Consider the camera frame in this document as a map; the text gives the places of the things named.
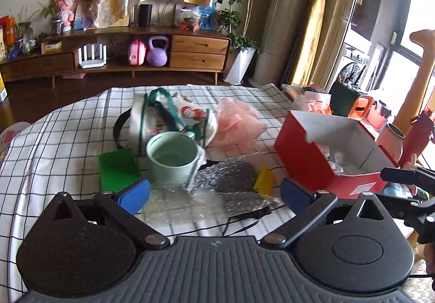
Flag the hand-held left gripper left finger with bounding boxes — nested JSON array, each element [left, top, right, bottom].
[[51, 178, 170, 251]]

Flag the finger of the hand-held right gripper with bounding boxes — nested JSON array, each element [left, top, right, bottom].
[[380, 166, 435, 185], [379, 187, 435, 218]]

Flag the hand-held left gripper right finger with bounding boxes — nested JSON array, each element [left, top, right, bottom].
[[260, 179, 386, 249]]

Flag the green scouring pad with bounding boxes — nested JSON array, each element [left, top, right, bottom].
[[98, 148, 141, 191]]

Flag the red cardboard box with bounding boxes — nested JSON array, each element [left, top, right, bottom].
[[274, 110, 402, 200]]

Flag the clear bubble wrap sheet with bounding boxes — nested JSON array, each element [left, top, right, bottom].
[[139, 155, 282, 226]]

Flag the printed tote bag green handles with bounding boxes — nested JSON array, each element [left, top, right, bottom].
[[131, 88, 218, 157]]

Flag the pink mesh bath pouf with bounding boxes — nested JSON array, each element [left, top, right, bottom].
[[212, 97, 267, 154]]

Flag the pink tumbler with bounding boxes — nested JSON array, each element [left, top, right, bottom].
[[377, 123, 406, 162]]

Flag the yellow sponge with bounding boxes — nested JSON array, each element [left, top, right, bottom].
[[253, 163, 276, 196]]

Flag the red water bottle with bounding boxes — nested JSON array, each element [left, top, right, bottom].
[[399, 107, 435, 168]]

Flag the mint green cup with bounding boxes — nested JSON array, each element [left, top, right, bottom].
[[146, 131, 206, 188]]

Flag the red bucket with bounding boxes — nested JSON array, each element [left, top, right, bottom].
[[367, 102, 392, 129]]

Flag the tan giraffe plush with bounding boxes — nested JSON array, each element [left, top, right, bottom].
[[396, 29, 435, 127]]

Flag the white black checkered tablecloth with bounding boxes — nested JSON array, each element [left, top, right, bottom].
[[0, 84, 420, 303]]

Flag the bag of orange packets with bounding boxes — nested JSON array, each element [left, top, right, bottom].
[[290, 90, 332, 115]]

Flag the green orange storage box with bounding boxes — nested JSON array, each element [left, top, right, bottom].
[[329, 80, 374, 118]]

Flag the clear plastic organizer box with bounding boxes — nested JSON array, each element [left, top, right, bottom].
[[282, 84, 316, 100]]

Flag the washing machine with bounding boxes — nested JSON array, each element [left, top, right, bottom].
[[335, 55, 371, 89]]

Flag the white router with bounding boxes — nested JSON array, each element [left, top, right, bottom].
[[77, 44, 107, 70]]

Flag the purple kettlebell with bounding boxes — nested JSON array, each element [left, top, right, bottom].
[[147, 36, 169, 67]]

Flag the pink toy case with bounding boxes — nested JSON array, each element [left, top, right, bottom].
[[128, 39, 147, 66]]

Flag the potted tree in white pot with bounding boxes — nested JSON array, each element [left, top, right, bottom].
[[214, 0, 277, 85]]

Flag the wooden cabinet drawer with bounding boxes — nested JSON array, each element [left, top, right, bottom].
[[169, 51, 227, 69], [172, 35, 229, 54]]

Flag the grey column air conditioner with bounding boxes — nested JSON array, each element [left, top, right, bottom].
[[253, 0, 311, 86]]

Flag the yellow curtain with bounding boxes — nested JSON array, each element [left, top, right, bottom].
[[290, 0, 364, 86]]

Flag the wooden media cabinet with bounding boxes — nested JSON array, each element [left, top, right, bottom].
[[0, 26, 232, 88]]

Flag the yellow small box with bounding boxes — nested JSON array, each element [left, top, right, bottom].
[[41, 39, 62, 55]]

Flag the black cylindrical speaker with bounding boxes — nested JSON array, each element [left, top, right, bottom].
[[139, 4, 152, 27]]

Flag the clear bag of toys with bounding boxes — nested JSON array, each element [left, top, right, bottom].
[[175, 3, 202, 32]]

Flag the black cable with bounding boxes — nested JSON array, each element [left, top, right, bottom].
[[221, 213, 272, 237]]

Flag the black strap loop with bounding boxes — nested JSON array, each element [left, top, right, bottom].
[[114, 110, 137, 151]]

